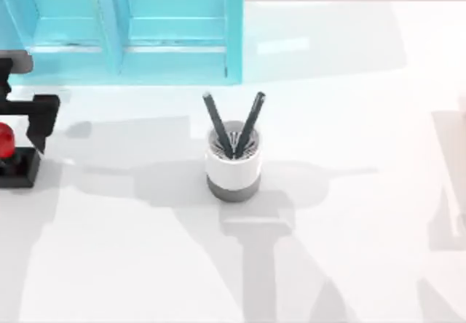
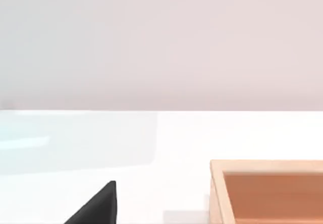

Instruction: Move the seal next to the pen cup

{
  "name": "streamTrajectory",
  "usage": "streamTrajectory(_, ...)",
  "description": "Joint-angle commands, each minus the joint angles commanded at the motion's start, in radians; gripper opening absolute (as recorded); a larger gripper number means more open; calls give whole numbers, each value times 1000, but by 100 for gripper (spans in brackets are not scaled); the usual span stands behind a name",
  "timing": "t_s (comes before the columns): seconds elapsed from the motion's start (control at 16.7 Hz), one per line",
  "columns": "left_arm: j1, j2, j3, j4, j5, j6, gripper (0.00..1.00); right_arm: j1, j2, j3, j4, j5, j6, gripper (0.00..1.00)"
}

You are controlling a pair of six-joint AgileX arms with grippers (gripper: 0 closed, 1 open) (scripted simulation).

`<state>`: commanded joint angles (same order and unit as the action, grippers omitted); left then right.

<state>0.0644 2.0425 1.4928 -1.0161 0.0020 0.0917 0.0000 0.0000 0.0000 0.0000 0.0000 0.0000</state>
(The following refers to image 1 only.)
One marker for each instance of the pale grey rounded box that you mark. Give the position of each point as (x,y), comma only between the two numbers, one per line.
(20,63)

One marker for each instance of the red dome on black base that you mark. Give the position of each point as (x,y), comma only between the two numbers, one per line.
(18,168)

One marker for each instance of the light blue rack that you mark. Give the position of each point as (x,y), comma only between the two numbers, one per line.
(174,28)

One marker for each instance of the black pen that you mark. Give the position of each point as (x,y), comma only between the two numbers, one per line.
(251,117)
(215,119)

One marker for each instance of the white and grey pen holder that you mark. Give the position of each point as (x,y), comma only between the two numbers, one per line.
(233,174)

